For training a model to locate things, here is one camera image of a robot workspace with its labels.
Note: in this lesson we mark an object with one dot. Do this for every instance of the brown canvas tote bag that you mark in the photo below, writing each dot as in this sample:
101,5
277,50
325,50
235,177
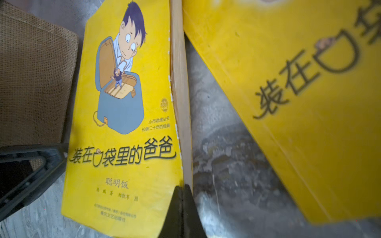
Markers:
38,60

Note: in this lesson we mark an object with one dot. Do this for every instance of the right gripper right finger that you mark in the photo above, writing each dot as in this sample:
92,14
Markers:
192,226

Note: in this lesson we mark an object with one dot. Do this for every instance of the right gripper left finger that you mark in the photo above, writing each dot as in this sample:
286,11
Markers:
173,224

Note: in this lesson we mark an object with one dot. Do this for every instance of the yellow book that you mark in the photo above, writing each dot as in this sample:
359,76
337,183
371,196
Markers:
124,158
305,78

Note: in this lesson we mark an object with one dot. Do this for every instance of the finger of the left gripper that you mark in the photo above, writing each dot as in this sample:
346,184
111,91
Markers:
27,171

